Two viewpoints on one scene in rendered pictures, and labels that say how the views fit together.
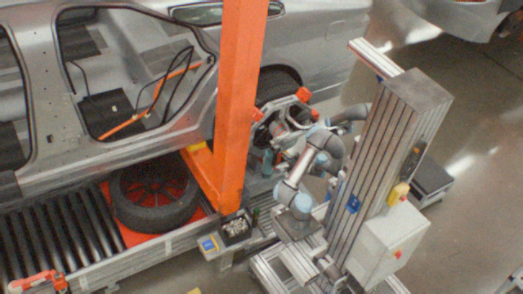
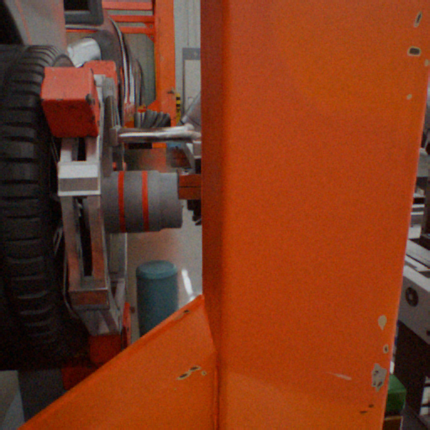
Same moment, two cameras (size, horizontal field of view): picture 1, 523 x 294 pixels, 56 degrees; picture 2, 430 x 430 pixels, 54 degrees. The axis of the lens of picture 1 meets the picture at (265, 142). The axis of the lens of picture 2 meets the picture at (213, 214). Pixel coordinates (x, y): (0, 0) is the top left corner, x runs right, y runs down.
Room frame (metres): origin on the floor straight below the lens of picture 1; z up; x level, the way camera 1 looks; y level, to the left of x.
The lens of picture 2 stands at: (1.96, 0.60, 1.09)
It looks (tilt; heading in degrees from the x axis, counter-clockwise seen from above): 16 degrees down; 301
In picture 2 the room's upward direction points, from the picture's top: straight up
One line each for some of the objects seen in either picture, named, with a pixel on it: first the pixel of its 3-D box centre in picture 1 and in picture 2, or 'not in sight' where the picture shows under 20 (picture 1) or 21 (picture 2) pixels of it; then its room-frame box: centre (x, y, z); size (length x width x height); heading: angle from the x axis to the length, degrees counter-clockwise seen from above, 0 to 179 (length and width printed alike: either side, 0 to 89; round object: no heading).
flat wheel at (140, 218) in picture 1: (155, 189); not in sight; (2.23, 0.76, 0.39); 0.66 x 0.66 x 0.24
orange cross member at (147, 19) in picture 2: not in sight; (97, 24); (9.60, -7.03, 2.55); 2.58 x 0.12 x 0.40; 38
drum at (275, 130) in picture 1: (283, 134); (135, 201); (2.60, -0.11, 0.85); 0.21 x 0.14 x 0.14; 38
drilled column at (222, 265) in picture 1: (223, 256); not in sight; (1.88, 0.16, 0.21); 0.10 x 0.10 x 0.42; 38
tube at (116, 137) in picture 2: (279, 125); (154, 123); (2.50, -0.07, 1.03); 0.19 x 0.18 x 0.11; 38
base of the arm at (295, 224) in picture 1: (299, 216); not in sight; (1.87, -0.30, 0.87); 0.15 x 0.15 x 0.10
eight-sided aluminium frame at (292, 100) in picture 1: (278, 127); (102, 202); (2.66, -0.07, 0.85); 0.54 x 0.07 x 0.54; 128
